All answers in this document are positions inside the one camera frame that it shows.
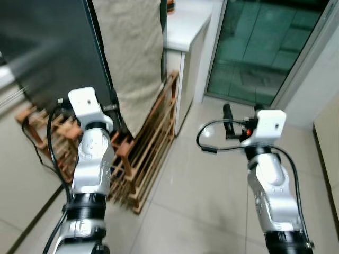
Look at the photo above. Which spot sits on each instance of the orange plate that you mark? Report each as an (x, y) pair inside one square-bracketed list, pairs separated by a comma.
[(170, 5)]

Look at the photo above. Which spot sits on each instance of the white counter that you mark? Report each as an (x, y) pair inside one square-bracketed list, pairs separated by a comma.
[(185, 26)]

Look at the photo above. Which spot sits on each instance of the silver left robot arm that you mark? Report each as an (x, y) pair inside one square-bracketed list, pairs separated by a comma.
[(92, 159)]

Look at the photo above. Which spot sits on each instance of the beige fridge cover cloth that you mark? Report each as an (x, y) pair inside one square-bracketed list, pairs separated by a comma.
[(132, 58)]

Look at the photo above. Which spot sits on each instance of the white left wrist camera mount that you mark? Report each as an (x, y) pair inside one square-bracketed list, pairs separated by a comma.
[(85, 103)]

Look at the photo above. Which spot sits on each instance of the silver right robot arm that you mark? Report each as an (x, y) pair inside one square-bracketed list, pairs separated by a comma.
[(273, 190)]

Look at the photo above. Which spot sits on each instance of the wooden slatted rack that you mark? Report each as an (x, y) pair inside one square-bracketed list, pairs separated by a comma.
[(148, 153)]

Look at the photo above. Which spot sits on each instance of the glass sliding door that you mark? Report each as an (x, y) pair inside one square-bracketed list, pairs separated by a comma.
[(254, 47)]

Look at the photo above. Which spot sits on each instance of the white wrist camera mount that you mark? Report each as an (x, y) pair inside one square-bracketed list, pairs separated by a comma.
[(85, 103), (267, 124)]

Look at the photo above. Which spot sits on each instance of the grey mini fridge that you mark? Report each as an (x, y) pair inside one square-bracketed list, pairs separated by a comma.
[(53, 47)]

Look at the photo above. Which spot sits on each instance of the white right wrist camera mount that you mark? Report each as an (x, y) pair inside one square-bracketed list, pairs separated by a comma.
[(267, 124)]

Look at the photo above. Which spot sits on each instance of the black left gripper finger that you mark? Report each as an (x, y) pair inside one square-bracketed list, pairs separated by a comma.
[(114, 103)]

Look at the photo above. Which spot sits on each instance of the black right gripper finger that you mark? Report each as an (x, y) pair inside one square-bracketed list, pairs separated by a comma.
[(259, 108), (228, 120)]

